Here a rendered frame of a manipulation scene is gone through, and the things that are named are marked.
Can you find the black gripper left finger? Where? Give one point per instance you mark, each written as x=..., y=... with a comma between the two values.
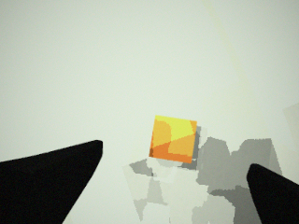
x=42, y=189

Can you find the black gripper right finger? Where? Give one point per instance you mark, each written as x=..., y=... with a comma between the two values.
x=275, y=198

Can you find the orange block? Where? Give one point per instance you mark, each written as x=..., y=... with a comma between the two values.
x=172, y=139

